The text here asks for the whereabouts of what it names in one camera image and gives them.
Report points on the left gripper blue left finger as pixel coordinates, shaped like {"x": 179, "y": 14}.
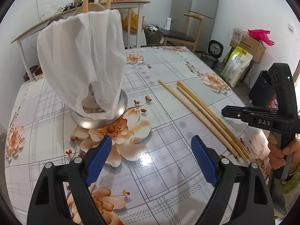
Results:
{"x": 95, "y": 159}

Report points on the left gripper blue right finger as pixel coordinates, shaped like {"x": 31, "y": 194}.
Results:
{"x": 207, "y": 160}

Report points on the steel utensil holder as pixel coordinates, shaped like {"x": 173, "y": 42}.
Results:
{"x": 102, "y": 118}

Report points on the wooden chopstick three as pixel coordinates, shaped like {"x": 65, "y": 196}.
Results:
{"x": 201, "y": 118}

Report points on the wooden chopstick four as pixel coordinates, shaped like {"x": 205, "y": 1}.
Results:
{"x": 211, "y": 121}

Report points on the wooden chopstick five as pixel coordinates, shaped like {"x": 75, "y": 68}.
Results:
{"x": 214, "y": 117}

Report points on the steel spoon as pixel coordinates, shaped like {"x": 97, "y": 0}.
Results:
{"x": 53, "y": 19}

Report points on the white ceramic spoon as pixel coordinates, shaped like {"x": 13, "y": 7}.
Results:
{"x": 92, "y": 7}

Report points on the person's right hand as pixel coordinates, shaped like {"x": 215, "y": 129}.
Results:
{"x": 276, "y": 155}

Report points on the red snack packet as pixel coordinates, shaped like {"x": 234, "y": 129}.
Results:
{"x": 274, "y": 104}

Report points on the floral plastic tablecloth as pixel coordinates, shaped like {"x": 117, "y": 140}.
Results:
{"x": 165, "y": 184}

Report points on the yellow green rice bag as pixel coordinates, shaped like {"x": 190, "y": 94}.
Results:
{"x": 236, "y": 64}

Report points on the cardboard box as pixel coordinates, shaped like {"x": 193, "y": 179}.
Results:
{"x": 252, "y": 46}

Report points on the pink plastic bag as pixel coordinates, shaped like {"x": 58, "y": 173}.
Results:
{"x": 261, "y": 35}

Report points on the white mesh cloth cover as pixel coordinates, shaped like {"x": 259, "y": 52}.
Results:
{"x": 83, "y": 59}

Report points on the black rice cooker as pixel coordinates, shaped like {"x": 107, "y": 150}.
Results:
{"x": 214, "y": 52}

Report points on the yellow plastic bag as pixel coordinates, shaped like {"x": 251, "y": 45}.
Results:
{"x": 129, "y": 18}

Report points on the wooden chair black seat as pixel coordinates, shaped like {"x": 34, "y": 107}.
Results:
{"x": 182, "y": 37}

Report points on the silver refrigerator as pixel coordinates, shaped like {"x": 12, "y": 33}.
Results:
{"x": 205, "y": 8}

